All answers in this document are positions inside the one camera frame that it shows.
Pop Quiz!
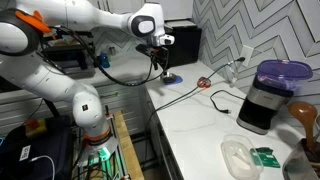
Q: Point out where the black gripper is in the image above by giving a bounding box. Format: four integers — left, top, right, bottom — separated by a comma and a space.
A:
150, 46, 171, 77

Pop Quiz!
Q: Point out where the clear plastic lunch box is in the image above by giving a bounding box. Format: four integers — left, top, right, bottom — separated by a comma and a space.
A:
220, 134, 264, 180

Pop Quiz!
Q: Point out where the green pack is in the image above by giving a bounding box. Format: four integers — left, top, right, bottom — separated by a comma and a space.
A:
250, 146, 282, 169

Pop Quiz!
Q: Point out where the yellow box with red button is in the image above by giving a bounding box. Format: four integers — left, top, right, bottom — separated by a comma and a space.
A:
24, 118, 47, 138

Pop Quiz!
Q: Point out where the small metal bowl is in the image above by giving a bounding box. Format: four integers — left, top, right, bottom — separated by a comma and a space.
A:
161, 73, 178, 84

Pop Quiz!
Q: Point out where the blue plate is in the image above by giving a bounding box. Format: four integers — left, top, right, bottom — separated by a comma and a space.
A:
162, 75, 184, 86

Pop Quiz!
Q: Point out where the black microwave oven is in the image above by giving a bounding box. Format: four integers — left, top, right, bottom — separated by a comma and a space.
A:
164, 19, 203, 69

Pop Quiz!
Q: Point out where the red tape roll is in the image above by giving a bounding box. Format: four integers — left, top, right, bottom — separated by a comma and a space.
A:
196, 76, 212, 89

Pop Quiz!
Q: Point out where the blue bottle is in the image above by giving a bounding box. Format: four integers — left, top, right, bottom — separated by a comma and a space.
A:
98, 52, 111, 69

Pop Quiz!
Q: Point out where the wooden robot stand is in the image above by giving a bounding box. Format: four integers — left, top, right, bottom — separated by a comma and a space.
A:
105, 110, 145, 180

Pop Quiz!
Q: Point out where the black countertop appliance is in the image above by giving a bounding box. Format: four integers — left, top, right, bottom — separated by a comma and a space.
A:
41, 44, 96, 80

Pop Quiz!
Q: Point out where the black silver coffee maker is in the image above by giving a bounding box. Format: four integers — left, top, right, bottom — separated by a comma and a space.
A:
236, 74, 295, 136

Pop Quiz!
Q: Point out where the purple lidded plastic container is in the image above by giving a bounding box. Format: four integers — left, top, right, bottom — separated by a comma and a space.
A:
255, 59, 314, 92

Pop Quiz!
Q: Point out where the brown wooden spoon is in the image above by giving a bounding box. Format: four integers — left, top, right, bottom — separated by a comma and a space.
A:
288, 101, 318, 152

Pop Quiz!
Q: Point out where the black bag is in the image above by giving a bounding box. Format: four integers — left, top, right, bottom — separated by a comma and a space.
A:
0, 115, 73, 180

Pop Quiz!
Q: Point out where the white paper label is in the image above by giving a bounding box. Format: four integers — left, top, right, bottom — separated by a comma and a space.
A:
19, 144, 32, 162

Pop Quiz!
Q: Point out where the dark utensil holder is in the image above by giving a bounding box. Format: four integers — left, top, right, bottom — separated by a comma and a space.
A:
282, 138, 320, 180

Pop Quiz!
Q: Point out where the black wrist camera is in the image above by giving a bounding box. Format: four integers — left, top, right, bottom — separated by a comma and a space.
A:
135, 44, 154, 56

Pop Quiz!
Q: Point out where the long black plugged cable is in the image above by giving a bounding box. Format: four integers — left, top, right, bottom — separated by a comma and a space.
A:
143, 57, 246, 161

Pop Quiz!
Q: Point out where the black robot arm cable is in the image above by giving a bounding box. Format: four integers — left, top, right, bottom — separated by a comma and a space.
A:
49, 26, 169, 88

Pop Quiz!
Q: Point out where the black coffee maker power cord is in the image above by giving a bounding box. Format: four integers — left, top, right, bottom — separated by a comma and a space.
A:
209, 89, 246, 115

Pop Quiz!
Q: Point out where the metal drawer handle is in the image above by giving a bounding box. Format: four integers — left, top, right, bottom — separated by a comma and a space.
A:
99, 91, 120, 100

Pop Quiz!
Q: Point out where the white wall outlet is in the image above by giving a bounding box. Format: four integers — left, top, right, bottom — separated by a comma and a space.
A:
239, 44, 255, 68

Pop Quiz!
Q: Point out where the white cable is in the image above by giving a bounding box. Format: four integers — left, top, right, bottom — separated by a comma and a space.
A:
31, 154, 56, 180

